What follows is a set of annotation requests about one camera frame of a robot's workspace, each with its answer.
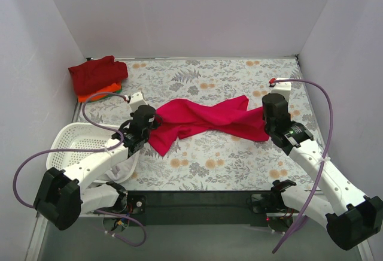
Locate pink t shirt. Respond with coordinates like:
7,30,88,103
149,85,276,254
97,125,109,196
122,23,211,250
149,95,269,156

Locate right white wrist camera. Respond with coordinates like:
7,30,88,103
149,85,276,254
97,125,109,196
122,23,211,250
269,78,291,102

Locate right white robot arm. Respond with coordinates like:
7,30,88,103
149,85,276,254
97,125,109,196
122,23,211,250
262,93,382,250

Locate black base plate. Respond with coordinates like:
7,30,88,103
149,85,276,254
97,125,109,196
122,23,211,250
92,191,288,228

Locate aluminium frame rail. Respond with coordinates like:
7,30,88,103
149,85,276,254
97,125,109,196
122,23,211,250
25,191,375,261

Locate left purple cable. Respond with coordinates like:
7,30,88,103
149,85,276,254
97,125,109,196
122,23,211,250
12,92,148,247

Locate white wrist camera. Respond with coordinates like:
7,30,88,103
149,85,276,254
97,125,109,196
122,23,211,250
269,78,291,102
125,91,148,112

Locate floral tablecloth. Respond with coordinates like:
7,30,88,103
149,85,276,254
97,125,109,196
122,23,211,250
71,58,339,192

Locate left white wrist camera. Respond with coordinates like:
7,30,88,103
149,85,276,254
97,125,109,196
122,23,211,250
125,91,148,112

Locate orange folded shirt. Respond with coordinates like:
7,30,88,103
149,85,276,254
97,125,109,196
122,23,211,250
77,83,121,102

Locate white plastic laundry basket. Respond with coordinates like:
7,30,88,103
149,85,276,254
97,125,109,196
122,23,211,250
46,122,139,184

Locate dark red folded shirt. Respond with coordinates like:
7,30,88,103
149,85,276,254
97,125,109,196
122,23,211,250
68,56,128,95

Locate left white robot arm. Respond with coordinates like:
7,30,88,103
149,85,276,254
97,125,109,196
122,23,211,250
34,105,159,230

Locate white garment in basket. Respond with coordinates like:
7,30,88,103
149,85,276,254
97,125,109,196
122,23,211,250
99,157,138,184

